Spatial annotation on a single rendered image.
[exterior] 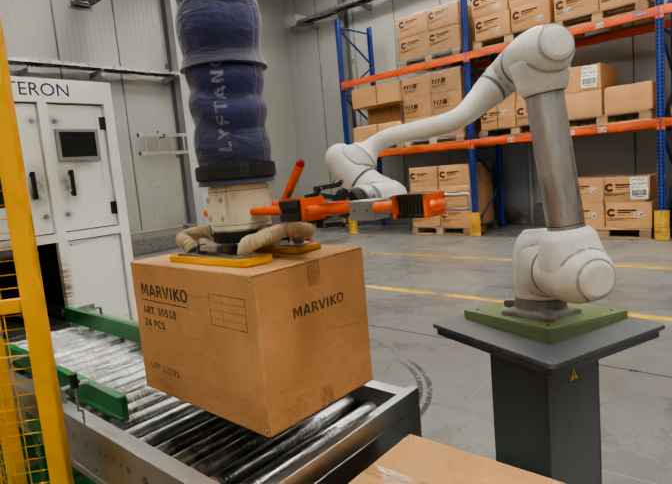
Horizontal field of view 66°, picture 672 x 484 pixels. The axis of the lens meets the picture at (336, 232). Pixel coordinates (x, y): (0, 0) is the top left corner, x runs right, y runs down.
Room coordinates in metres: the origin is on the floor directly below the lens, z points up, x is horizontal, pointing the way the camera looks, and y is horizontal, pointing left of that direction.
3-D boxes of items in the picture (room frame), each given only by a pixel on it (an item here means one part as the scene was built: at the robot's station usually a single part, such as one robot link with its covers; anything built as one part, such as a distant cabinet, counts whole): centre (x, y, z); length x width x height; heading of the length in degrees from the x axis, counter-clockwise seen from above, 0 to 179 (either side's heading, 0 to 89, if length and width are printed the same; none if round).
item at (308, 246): (1.56, 0.20, 1.10); 0.34 x 0.10 x 0.05; 49
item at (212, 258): (1.42, 0.33, 1.10); 0.34 x 0.10 x 0.05; 49
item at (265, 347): (1.52, 0.28, 0.87); 0.60 x 0.40 x 0.40; 47
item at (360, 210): (1.18, -0.08, 1.20); 0.07 x 0.07 x 0.04; 49
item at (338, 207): (1.45, 0.04, 1.20); 0.93 x 0.30 x 0.04; 49
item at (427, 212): (1.09, -0.18, 1.21); 0.08 x 0.07 x 0.05; 49
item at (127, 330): (2.49, 1.00, 0.60); 1.60 x 0.10 x 0.09; 49
